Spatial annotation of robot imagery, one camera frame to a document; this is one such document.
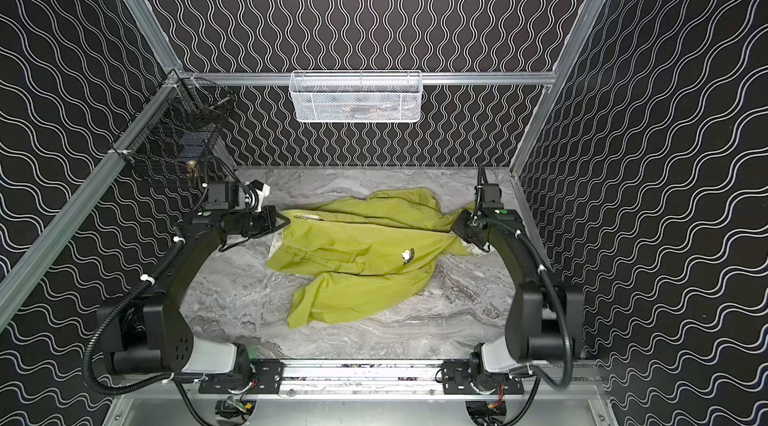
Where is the white wire mesh basket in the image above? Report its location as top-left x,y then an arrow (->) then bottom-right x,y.
289,70 -> 424,123

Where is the lime green printed jacket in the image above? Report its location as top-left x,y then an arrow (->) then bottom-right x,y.
267,187 -> 473,329

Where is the small brass bell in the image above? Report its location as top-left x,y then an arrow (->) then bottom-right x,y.
186,160 -> 199,181

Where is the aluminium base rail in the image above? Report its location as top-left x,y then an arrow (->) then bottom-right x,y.
195,359 -> 524,399

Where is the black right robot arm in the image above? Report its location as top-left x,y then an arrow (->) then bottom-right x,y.
451,175 -> 584,390

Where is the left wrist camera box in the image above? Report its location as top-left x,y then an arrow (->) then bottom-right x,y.
246,180 -> 271,212

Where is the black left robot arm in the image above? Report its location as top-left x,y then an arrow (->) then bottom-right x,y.
81,180 -> 290,396

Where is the black wire basket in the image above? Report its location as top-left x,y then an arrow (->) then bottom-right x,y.
120,76 -> 237,189

